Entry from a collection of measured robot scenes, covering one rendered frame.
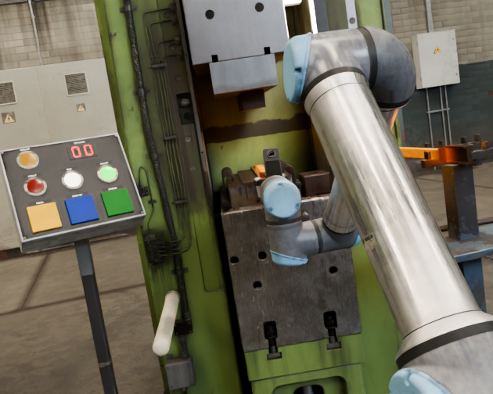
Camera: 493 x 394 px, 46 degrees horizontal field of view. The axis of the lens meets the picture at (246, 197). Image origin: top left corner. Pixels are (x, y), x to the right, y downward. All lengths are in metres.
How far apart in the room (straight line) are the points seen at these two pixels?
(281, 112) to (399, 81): 1.24
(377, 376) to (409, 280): 1.41
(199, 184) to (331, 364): 0.72
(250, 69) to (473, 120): 7.65
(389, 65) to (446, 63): 7.84
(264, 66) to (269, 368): 0.94
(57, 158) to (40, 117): 5.30
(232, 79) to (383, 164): 0.98
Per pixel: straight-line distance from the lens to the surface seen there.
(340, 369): 1.95
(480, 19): 9.48
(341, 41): 1.03
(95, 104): 7.00
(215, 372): 2.12
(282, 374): 1.92
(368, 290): 2.08
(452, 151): 1.49
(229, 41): 1.81
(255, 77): 1.80
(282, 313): 1.84
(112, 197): 1.67
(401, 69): 1.08
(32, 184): 1.67
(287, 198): 1.42
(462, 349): 0.77
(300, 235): 1.45
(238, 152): 2.27
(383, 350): 2.17
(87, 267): 1.79
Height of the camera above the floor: 1.19
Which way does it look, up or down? 8 degrees down
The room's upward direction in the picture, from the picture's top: 9 degrees counter-clockwise
